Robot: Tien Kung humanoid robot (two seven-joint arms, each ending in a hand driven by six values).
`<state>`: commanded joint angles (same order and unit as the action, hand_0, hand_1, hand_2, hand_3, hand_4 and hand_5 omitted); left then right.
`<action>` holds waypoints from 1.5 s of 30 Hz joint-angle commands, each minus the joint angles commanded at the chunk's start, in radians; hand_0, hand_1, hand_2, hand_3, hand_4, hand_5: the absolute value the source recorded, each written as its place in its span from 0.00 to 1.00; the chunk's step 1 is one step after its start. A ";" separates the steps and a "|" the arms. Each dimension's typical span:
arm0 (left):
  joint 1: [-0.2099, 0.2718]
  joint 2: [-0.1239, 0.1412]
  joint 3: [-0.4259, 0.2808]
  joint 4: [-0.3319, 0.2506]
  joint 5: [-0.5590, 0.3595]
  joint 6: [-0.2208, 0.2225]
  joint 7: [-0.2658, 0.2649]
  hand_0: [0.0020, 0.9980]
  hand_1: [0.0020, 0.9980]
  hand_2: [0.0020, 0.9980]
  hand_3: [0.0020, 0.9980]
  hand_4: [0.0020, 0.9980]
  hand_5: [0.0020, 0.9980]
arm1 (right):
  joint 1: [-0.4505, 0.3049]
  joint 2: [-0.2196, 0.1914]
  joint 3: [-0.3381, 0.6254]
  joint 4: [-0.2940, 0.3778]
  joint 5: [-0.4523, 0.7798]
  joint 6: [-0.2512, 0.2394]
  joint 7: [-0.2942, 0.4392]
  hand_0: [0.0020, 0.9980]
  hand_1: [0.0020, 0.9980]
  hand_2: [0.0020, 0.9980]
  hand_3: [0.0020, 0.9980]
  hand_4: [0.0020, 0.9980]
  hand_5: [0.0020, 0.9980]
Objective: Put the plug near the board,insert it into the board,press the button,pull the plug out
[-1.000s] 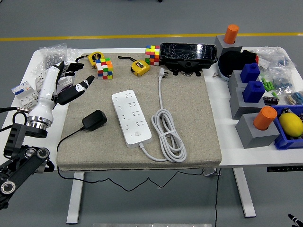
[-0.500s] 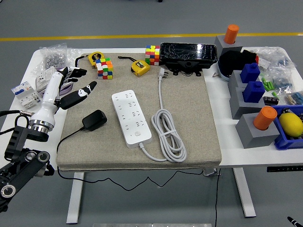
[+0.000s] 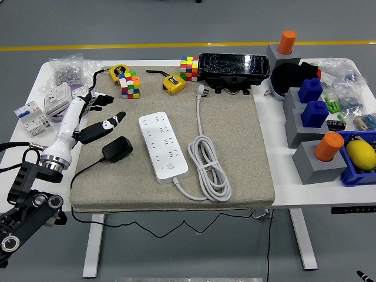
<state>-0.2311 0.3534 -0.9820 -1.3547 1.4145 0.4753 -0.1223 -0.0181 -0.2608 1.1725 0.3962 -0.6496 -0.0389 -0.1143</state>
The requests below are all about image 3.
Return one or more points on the white power strip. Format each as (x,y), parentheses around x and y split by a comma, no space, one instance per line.
(158,141)

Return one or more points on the small black white object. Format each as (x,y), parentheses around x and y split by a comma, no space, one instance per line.
(355,138)

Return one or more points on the small metal screw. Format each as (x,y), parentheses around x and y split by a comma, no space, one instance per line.
(266,93)

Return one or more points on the clear bag of metal nuts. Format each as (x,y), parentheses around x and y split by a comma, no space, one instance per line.
(66,73)

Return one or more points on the clear bag of clips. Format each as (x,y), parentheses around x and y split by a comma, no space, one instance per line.
(365,122)

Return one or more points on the white wall socket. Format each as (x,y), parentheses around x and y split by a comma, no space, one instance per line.
(55,98)
(77,91)

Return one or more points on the clear bag of blue parts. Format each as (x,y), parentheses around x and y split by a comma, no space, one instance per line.
(351,102)

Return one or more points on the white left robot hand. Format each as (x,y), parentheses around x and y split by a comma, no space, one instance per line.
(69,123)

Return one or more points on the blue plastic bin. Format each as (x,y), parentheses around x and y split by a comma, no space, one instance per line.
(352,176)

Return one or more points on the grey block with round hole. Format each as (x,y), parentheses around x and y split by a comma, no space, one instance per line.
(314,171)
(274,57)

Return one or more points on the purple ribbon roll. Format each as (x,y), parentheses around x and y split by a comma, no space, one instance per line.
(55,117)

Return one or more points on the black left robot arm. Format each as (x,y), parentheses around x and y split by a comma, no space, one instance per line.
(26,199)

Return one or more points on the yellow tape measure black label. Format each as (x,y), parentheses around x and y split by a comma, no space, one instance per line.
(117,71)

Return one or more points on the white blue circuit breaker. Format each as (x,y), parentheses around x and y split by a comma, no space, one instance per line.
(30,116)

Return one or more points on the clear bag of small parts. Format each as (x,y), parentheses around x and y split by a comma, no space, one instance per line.
(337,72)

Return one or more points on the black plug adapter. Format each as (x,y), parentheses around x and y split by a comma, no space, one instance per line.
(117,149)

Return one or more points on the white blue bowl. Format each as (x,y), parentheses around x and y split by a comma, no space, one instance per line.
(276,94)

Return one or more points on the yellow lemon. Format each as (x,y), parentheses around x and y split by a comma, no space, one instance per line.
(361,154)

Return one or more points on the yellow tape measure white label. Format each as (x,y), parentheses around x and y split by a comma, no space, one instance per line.
(174,85)

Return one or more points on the stickerless puzzle cube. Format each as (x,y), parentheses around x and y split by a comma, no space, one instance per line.
(189,69)

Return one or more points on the white-framed puzzle cube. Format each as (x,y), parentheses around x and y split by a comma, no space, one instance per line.
(129,85)

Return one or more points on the black cloth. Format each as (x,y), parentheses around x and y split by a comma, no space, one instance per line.
(289,76)

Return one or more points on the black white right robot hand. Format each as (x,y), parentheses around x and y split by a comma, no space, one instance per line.
(367,276)

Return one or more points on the blue stepped block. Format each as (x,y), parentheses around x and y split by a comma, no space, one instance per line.
(310,91)
(314,116)

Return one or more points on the white table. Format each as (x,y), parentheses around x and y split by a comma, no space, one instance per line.
(304,241)

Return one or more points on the grey-brown mat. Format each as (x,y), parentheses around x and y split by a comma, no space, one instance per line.
(235,147)

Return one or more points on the black table control panel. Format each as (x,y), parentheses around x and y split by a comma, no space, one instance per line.
(352,210)

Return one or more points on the orange cylinder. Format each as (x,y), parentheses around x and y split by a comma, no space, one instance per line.
(287,42)
(329,145)

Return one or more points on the green plastic pegs pile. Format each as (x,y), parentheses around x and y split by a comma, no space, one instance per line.
(332,106)

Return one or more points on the black terminal block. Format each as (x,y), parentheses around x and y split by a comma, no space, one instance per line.
(336,125)

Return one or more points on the grey block with square hole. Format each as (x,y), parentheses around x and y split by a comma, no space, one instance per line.
(290,101)
(296,132)

